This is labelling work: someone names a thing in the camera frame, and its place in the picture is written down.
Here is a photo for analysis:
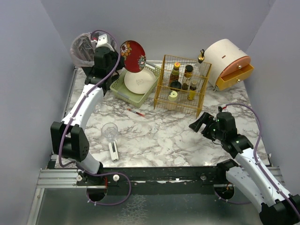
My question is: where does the gold wire rack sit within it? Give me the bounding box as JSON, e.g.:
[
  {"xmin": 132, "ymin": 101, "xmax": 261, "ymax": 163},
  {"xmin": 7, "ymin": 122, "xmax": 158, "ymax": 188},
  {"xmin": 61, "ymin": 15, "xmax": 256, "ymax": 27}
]
[{"xmin": 154, "ymin": 55, "xmax": 211, "ymax": 117}]

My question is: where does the cream round plate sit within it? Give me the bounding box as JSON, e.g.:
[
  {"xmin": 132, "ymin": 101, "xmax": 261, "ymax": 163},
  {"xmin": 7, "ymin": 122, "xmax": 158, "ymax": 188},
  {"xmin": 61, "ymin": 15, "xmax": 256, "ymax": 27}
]
[{"xmin": 124, "ymin": 68, "xmax": 156, "ymax": 94}]

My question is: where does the white folded peeler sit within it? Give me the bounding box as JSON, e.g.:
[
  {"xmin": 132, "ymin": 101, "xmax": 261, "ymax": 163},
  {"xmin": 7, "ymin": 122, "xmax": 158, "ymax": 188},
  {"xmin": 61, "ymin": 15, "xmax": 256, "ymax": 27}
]
[{"xmin": 108, "ymin": 141, "xmax": 119, "ymax": 161}]

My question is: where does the yellow-lid sauce jar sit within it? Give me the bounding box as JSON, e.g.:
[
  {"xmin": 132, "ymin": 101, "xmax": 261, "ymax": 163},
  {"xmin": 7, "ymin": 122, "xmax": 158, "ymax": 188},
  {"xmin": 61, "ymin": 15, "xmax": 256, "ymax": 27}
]
[{"xmin": 168, "ymin": 62, "xmax": 180, "ymax": 87}]

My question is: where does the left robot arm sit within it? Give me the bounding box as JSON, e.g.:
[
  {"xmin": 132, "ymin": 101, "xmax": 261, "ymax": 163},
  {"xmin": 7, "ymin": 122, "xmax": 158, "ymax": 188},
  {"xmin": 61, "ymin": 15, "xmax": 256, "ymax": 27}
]
[{"xmin": 50, "ymin": 46, "xmax": 123, "ymax": 180}]

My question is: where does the black-lid glass jar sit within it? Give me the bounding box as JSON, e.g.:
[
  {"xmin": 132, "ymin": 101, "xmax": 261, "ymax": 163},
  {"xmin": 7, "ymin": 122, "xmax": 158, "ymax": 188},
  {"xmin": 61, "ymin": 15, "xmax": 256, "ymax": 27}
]
[{"xmin": 170, "ymin": 80, "xmax": 181, "ymax": 92}]

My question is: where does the red floral plate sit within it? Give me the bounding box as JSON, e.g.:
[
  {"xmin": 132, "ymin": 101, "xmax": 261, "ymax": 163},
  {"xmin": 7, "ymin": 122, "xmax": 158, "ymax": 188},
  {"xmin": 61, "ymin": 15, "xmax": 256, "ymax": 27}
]
[{"xmin": 120, "ymin": 40, "xmax": 146, "ymax": 73}]

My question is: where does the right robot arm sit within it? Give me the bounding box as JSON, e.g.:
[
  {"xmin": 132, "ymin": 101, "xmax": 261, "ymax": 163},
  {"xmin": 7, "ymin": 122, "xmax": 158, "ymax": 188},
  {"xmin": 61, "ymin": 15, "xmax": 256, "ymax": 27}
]
[{"xmin": 189, "ymin": 112, "xmax": 300, "ymax": 225}]

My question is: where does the gold-spout oil bottle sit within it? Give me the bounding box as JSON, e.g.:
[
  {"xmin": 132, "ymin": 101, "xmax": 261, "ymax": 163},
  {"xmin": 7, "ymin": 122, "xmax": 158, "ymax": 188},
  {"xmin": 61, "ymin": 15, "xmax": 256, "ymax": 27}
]
[{"xmin": 196, "ymin": 49, "xmax": 205, "ymax": 76}]

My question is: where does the pale green plastic basket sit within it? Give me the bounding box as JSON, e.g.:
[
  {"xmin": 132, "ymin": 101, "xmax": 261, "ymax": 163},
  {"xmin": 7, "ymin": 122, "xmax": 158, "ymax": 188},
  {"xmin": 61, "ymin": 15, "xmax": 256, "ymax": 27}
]
[{"xmin": 110, "ymin": 63, "xmax": 161, "ymax": 108}]

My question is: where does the clear plastic cup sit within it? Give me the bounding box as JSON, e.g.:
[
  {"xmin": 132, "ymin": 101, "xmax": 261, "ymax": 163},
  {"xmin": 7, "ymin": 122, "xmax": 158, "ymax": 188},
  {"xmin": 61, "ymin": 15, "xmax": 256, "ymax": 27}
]
[
  {"xmin": 94, "ymin": 101, "xmax": 101, "ymax": 114},
  {"xmin": 101, "ymin": 123, "xmax": 119, "ymax": 142}
]

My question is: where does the gold-cap pepper grinder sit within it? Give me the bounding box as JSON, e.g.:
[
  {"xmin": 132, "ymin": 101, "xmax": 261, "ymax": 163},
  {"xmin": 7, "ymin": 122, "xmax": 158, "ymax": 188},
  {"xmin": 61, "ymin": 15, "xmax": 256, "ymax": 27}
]
[{"xmin": 181, "ymin": 65, "xmax": 193, "ymax": 90}]

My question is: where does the white round drawer box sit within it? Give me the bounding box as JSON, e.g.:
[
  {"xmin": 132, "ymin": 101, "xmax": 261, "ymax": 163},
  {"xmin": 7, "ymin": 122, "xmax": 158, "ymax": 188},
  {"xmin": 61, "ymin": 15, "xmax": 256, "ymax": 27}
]
[{"xmin": 204, "ymin": 39, "xmax": 254, "ymax": 91}]

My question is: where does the red pen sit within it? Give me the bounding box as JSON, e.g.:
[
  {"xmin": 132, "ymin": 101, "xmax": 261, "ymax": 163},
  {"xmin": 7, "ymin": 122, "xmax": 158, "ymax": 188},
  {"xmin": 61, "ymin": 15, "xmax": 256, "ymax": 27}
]
[{"xmin": 127, "ymin": 108, "xmax": 145, "ymax": 118}]

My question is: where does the green-lid seasoning shaker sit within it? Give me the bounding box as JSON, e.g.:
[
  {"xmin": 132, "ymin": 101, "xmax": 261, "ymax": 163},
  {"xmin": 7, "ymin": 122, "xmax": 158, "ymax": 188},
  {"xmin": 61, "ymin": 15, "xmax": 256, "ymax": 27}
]
[{"xmin": 167, "ymin": 90, "xmax": 178, "ymax": 102}]

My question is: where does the small yellow spice bottle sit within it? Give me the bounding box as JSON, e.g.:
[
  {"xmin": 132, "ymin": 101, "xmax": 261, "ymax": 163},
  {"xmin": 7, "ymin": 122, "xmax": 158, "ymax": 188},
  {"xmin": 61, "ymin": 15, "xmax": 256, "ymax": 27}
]
[{"xmin": 187, "ymin": 81, "xmax": 197, "ymax": 101}]

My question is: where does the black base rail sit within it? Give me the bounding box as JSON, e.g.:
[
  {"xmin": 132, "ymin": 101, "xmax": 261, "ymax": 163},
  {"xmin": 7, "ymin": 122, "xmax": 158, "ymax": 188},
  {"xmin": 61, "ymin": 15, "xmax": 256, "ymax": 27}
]
[{"xmin": 38, "ymin": 165, "xmax": 285, "ymax": 196}]

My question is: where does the black ribbed trash bin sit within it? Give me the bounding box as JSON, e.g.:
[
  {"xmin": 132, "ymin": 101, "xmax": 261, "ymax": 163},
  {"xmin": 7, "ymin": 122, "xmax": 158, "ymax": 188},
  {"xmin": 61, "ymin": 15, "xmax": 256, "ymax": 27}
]
[{"xmin": 81, "ymin": 65, "xmax": 93, "ymax": 71}]

